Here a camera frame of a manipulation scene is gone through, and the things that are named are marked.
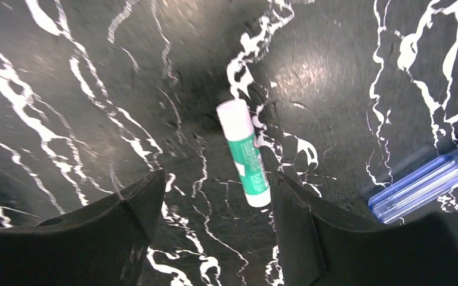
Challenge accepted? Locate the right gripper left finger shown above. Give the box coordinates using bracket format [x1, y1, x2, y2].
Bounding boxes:
[0, 170, 165, 285]

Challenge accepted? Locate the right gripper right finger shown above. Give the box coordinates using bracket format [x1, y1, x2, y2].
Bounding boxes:
[270, 172, 458, 285]

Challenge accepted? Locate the green white glue stick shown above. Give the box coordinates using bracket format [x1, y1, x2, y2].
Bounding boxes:
[216, 99, 271, 208]

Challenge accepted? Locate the blue pen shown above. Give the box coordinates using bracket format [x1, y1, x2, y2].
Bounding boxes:
[368, 148, 458, 224]

